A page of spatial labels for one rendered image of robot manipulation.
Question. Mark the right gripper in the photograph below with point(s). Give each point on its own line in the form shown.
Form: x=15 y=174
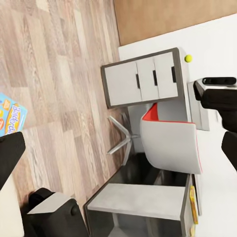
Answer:
x=223 y=100

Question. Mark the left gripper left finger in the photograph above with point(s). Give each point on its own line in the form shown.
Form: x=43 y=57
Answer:
x=12 y=147

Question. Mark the board game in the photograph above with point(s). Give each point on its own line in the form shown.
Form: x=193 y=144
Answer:
x=12 y=116
x=194 y=204

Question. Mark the tennis ball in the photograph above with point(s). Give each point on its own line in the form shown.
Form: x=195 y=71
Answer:
x=188 y=58

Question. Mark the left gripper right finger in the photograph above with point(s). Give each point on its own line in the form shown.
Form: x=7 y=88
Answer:
x=229 y=147

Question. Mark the toy box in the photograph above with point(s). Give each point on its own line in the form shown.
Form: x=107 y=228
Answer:
x=199 y=114

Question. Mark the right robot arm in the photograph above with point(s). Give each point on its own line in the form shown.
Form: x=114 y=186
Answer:
x=223 y=100

